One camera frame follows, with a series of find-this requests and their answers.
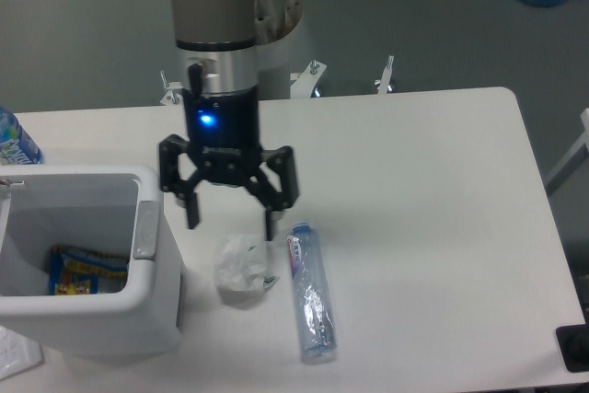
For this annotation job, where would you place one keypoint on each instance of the black device at right edge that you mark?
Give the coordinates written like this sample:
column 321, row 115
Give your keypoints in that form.
column 573, row 342

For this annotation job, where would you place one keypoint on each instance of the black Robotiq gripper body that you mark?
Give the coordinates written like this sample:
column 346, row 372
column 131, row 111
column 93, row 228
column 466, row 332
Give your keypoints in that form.
column 224, row 136

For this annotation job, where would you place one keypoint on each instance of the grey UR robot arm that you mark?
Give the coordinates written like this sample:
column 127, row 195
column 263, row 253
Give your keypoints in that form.
column 217, row 40

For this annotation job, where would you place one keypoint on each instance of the blue-label bottle at left edge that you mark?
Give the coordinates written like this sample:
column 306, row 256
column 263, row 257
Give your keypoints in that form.
column 17, row 147

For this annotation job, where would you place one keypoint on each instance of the white frame bracket right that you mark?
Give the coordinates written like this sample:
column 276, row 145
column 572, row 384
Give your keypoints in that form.
column 573, row 158

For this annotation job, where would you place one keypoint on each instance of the white mounting bracket middle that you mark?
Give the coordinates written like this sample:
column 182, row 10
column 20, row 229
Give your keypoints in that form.
column 305, row 84

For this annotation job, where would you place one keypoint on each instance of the white push-lid trash can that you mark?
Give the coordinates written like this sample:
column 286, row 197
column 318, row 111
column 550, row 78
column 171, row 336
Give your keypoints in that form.
column 114, row 210

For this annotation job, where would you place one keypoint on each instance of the colourful snack wrapper in bin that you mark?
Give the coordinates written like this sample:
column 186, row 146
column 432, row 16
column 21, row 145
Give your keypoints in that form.
column 76, row 271

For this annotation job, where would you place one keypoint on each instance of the clear plastic water bottle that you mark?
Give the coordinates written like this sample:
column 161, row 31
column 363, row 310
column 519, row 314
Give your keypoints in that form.
column 312, row 304

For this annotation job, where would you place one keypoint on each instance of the white mounting rail left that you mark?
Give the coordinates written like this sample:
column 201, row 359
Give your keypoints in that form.
column 172, row 91

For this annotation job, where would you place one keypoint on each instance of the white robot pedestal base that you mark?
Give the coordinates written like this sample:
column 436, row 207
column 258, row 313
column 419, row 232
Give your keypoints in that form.
column 277, row 23

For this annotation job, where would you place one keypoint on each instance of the metal clamp bolt right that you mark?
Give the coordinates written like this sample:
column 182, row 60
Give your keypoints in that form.
column 385, row 84

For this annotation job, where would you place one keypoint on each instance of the crumpled white tissue wrapper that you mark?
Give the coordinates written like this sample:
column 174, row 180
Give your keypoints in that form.
column 241, row 266

